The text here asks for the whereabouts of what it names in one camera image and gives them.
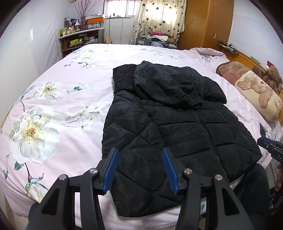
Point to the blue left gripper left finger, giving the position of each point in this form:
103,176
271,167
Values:
109,169

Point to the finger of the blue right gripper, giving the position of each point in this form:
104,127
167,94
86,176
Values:
267,140

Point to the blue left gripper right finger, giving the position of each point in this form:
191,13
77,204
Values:
171,168

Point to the black puffer jacket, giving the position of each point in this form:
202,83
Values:
155,107

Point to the clothes pile by window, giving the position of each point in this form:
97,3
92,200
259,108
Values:
156,39

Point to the person right hand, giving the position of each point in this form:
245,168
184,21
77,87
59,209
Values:
278,183

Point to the bear print plush blanket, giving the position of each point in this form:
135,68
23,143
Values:
253,88

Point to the brown teddy bear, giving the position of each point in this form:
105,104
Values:
270,76

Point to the pink floral bed cover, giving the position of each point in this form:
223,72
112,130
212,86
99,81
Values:
56,126

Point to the wooden headboard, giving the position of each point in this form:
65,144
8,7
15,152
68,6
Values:
244,59

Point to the wooden wardrobe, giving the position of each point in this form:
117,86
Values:
207,22

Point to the wooden shelf with clutter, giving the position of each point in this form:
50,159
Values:
74,41

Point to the orange plastic storage box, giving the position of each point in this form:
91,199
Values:
93,23

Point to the pink blossom branches vase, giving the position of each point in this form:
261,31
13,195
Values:
83,7

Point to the heart pattern curtain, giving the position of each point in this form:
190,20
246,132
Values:
165,17

